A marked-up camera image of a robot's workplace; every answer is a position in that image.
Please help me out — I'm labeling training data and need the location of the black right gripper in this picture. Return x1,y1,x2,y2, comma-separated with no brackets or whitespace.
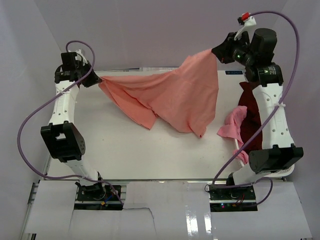
211,32,256,68

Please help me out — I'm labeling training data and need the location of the salmon pink t shirt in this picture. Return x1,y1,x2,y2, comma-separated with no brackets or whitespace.
98,49,219,138

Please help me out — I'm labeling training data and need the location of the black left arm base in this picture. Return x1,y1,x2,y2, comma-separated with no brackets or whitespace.
74,183,124,211

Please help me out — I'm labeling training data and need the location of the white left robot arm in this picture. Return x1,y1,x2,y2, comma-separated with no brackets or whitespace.
40,49,106,200

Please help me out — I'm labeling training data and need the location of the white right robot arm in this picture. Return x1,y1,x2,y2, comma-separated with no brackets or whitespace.
211,28,304,200

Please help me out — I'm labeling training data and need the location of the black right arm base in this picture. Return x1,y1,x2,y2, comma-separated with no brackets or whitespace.
204,183,258,213

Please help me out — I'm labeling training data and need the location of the blue right table label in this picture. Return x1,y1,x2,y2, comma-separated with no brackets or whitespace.
225,70,243,75

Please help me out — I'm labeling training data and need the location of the dark red t shirt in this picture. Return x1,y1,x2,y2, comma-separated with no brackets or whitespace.
238,82,263,155

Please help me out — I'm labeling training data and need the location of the light pink t shirt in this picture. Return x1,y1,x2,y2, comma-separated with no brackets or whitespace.
217,105,247,155

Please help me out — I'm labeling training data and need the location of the white perforated laundry basket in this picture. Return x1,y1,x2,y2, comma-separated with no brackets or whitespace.
233,138,295,179

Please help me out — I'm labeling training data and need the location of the white paper sheets front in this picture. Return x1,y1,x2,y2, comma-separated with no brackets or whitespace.
25,181,312,240

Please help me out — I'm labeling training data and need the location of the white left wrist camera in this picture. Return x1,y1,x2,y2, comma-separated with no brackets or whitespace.
75,49,88,66

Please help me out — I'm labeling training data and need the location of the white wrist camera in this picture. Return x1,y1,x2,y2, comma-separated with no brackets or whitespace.
75,49,88,66
234,12,257,41

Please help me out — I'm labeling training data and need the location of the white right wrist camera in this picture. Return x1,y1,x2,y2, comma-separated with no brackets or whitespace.
234,12,257,41

